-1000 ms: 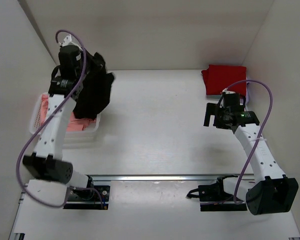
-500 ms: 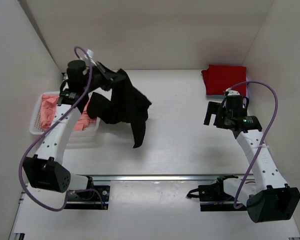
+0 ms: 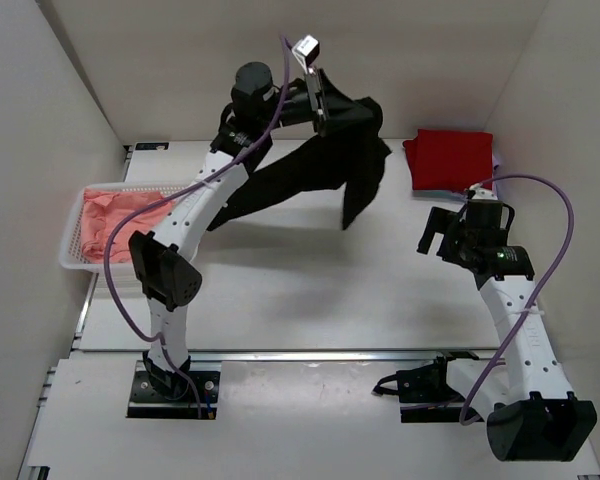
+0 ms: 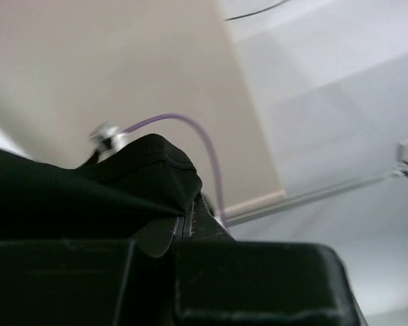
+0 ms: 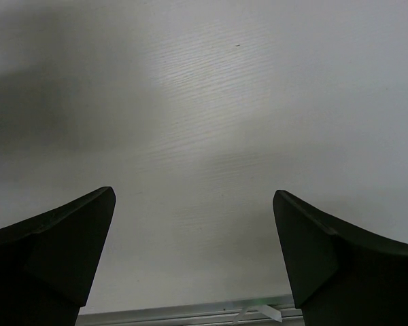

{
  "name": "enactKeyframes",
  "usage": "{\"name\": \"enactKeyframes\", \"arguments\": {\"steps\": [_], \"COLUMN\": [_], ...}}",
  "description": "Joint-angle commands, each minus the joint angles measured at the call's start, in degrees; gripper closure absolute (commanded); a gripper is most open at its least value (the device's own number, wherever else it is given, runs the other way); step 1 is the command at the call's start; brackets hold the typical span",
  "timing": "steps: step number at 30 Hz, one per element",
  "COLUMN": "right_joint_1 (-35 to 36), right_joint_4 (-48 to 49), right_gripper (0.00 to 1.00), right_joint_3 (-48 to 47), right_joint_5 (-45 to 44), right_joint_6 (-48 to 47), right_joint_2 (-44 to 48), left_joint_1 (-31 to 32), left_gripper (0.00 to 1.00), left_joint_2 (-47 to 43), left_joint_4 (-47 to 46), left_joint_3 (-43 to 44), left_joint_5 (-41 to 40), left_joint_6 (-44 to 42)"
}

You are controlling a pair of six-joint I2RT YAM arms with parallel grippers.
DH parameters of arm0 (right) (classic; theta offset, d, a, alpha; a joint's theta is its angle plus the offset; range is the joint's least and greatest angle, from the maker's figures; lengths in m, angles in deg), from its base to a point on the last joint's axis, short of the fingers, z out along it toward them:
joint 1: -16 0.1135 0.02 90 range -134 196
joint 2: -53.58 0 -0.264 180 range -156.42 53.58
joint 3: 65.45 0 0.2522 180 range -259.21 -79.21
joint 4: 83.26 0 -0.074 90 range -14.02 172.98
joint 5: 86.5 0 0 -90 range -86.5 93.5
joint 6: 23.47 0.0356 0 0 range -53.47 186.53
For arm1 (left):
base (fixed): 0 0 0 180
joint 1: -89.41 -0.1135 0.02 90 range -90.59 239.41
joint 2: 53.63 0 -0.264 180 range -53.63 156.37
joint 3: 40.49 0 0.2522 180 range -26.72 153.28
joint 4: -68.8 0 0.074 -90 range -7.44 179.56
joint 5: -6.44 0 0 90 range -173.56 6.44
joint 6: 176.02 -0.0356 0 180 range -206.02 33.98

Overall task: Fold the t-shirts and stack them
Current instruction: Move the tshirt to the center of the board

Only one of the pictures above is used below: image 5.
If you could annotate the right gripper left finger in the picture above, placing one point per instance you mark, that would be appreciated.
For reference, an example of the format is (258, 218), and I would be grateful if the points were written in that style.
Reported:
(48, 262)

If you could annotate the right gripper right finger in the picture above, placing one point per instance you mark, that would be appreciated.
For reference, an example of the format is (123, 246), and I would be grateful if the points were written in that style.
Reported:
(339, 273)

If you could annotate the aluminium rail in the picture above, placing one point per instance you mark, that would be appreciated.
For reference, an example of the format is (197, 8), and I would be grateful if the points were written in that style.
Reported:
(278, 310)

